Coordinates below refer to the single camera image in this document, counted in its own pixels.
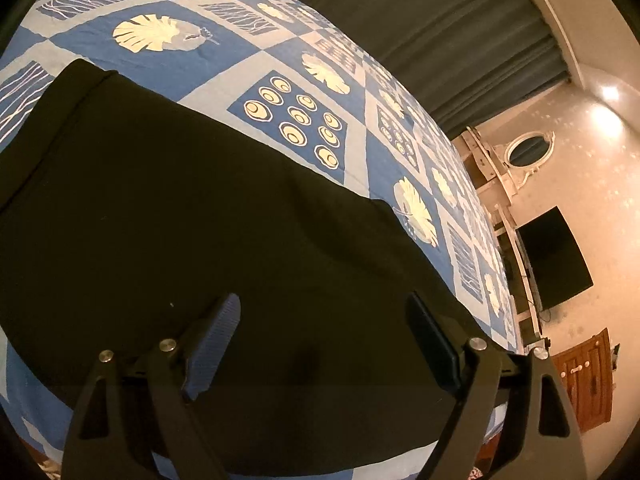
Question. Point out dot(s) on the white television stand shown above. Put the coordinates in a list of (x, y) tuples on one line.
[(517, 255)]

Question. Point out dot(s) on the black flat television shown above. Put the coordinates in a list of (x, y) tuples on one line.
[(555, 260)]

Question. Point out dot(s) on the black pants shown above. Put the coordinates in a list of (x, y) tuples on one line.
[(200, 210)]

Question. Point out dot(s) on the blue patterned bedspread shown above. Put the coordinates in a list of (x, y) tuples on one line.
[(240, 50)]

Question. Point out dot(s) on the dark green curtain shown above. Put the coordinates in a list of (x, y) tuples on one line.
[(400, 25)]

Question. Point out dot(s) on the oval vanity mirror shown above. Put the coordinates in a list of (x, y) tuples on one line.
[(530, 149)]

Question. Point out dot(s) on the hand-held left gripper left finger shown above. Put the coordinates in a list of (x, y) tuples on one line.
[(215, 340)]

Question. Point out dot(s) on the brown wooden door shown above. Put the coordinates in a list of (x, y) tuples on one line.
[(585, 385)]

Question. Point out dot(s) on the white vanity dresser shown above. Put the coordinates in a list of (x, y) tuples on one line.
[(487, 160)]

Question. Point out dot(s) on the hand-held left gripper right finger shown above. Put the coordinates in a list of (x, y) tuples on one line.
[(435, 345)]

